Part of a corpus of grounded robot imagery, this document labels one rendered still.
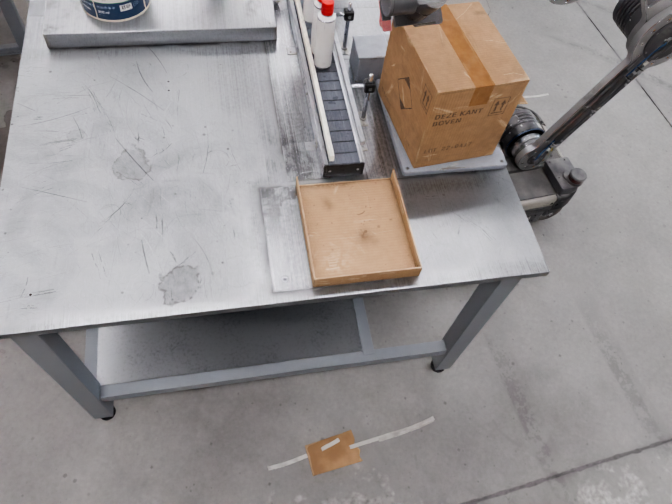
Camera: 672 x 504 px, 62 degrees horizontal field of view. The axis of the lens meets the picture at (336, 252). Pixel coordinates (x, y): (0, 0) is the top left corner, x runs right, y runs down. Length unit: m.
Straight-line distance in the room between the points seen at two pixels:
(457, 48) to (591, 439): 1.50
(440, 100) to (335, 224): 0.39
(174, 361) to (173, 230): 0.62
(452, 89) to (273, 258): 0.57
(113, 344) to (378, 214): 1.00
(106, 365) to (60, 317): 0.62
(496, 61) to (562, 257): 1.34
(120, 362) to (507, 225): 1.26
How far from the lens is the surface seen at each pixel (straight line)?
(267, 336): 1.92
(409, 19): 1.33
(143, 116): 1.66
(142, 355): 1.94
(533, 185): 2.47
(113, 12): 1.87
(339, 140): 1.52
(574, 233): 2.73
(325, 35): 1.63
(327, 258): 1.35
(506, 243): 1.49
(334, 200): 1.45
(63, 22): 1.92
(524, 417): 2.25
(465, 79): 1.39
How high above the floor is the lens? 1.99
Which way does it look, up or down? 58 degrees down
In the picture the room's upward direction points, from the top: 10 degrees clockwise
